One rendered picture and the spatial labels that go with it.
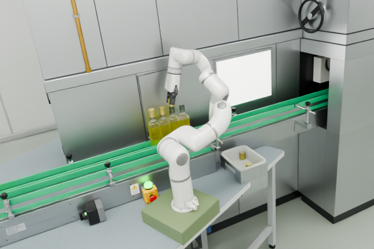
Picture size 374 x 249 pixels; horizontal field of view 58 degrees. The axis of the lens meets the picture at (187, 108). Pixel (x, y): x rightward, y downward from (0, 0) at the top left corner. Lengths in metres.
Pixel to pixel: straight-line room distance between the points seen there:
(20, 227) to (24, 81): 3.26
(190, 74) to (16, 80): 3.23
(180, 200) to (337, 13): 1.38
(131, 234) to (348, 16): 1.62
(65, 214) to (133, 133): 0.58
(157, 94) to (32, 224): 0.91
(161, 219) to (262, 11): 1.37
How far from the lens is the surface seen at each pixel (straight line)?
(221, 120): 1.52
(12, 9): 4.75
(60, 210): 1.79
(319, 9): 2.24
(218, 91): 1.62
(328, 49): 2.28
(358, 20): 2.22
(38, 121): 5.03
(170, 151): 1.45
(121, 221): 1.74
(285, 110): 2.25
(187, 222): 1.55
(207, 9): 2.02
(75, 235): 1.75
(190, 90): 2.02
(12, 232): 1.83
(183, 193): 1.55
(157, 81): 1.93
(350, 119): 2.40
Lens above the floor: 1.82
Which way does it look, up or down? 22 degrees down
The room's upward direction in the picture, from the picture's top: 7 degrees counter-clockwise
